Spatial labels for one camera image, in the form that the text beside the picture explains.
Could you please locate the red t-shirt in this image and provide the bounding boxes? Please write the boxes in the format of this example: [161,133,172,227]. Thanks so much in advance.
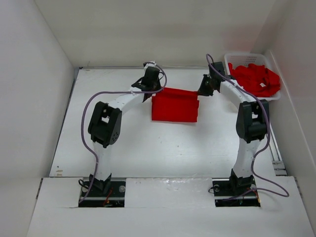
[151,88,199,123]

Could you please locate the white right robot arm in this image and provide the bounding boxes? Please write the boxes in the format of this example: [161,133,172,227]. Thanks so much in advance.
[198,62,269,195]

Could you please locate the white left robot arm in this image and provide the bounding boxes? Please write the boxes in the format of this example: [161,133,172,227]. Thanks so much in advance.
[88,62,165,196]

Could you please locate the red t-shirts in basket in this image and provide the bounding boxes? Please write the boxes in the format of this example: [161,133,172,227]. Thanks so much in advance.
[228,63,281,97]

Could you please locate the white plastic basket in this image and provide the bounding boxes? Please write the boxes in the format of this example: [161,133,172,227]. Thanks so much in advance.
[224,52,281,101]

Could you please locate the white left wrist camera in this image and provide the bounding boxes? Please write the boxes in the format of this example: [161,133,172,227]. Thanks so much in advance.
[143,61,157,70]

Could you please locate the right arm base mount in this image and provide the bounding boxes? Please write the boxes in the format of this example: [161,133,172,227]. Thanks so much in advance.
[208,176,261,207]

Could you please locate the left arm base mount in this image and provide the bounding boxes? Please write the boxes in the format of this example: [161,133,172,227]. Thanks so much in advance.
[79,178,126,208]

